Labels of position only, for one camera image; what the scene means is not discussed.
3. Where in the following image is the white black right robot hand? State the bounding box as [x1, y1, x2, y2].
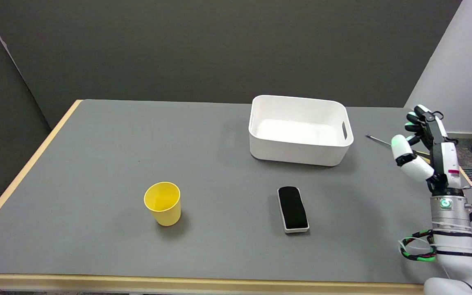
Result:
[391, 104, 462, 192]

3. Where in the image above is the black blackboard eraser white base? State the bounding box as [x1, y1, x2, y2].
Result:
[277, 186, 310, 234]

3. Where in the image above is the white plastic storage bin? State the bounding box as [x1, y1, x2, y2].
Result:
[248, 95, 354, 167]

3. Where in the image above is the grey table mat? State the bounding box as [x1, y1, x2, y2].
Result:
[0, 100, 472, 285]

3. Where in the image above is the yellow plastic cup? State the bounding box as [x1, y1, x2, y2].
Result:
[144, 182, 182, 227]

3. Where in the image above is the yellow black handled screwdriver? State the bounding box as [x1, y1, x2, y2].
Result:
[365, 134, 431, 157]

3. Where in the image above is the black green braided cable loop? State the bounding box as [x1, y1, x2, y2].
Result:
[399, 229, 439, 263]

